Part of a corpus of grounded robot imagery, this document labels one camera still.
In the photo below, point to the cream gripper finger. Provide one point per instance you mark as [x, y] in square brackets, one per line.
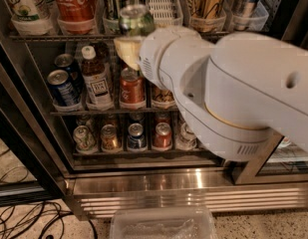
[128, 49]

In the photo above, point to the green soda can top shelf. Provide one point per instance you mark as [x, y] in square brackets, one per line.
[136, 20]

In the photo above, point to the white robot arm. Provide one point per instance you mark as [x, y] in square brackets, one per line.
[233, 94]

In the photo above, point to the red can front middle shelf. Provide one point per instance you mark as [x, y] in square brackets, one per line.
[132, 87]

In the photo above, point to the gold can front middle shelf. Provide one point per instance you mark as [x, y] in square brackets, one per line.
[161, 96]

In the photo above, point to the gold can shelf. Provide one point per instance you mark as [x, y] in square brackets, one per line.
[205, 0]
[161, 96]

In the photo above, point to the blue can rear middle shelf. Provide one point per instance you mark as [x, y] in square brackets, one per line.
[68, 63]

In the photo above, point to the blue can shelf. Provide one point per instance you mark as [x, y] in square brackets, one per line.
[136, 137]
[68, 63]
[62, 88]

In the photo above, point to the red coca-cola can top shelf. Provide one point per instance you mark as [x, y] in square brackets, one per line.
[77, 10]

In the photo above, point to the blue can front middle shelf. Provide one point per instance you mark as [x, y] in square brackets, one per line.
[62, 88]

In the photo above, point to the gold can top shelf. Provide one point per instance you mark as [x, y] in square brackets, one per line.
[205, 0]

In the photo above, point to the blue can bottom shelf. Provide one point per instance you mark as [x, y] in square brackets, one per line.
[136, 137]

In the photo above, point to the orange can bottom shelf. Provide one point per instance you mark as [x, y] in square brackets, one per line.
[109, 138]

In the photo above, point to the red can bottom shelf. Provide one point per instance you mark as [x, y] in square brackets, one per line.
[162, 135]

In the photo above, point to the white can bottom shelf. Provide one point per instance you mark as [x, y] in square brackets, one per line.
[83, 138]

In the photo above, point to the clear bottle bottom shelf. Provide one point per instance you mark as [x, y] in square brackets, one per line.
[185, 138]

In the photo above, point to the silver can top shelf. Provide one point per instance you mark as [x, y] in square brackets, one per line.
[242, 11]

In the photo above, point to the stainless fridge base grille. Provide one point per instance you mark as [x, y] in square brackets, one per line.
[102, 195]

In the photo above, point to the fridge glass door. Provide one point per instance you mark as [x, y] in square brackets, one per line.
[280, 161]

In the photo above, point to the iced tea bottle white cap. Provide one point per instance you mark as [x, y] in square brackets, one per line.
[96, 77]

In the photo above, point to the white empty plastic basket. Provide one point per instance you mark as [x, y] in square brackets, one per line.
[166, 12]

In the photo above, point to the clear plastic bin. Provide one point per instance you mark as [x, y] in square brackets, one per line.
[163, 223]

